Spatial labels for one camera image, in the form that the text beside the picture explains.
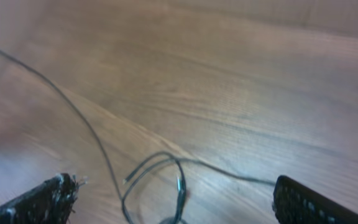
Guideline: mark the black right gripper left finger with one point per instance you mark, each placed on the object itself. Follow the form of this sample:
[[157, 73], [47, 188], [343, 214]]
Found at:
[[50, 202]]

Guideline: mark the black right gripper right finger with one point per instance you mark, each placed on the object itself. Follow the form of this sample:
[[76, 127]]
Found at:
[[294, 203]]

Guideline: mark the cardboard back panel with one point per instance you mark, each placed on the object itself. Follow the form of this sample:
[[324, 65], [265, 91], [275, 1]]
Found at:
[[316, 17]]

